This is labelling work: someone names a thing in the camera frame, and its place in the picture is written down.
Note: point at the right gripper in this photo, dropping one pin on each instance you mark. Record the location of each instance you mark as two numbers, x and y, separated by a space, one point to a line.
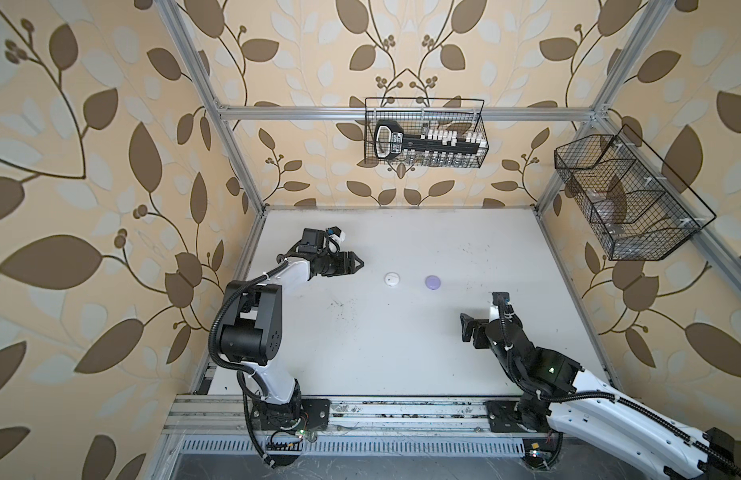
467 324

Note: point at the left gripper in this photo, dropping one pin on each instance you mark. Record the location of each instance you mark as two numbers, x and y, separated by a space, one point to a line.
342 262

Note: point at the white round charging case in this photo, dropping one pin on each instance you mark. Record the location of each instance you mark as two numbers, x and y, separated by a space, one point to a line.
392 279

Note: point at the purple round charging case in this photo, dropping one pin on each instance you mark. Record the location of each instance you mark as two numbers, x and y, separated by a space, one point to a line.
432 282

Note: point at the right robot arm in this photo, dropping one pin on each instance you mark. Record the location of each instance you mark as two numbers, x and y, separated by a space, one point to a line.
558 395

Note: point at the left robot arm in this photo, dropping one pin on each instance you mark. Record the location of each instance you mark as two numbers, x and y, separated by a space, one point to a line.
249 327

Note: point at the black tool with white bits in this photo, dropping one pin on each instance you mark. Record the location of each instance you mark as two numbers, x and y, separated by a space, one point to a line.
389 141

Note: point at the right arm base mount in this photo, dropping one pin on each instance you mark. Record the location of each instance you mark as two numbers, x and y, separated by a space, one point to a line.
543 449

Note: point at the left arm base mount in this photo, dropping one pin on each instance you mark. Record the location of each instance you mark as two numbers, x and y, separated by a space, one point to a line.
289 420

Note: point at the black wire basket back wall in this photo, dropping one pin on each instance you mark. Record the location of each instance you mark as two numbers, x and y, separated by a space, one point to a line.
461 114

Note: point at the black wire basket wall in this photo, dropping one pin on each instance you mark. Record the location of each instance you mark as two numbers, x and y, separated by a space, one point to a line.
638 206
461 114

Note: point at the black wire basket right wall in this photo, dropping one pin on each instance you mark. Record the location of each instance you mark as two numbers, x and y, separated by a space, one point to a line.
638 206

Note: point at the aluminium rail front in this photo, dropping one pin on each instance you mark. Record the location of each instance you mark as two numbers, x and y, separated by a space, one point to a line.
356 426

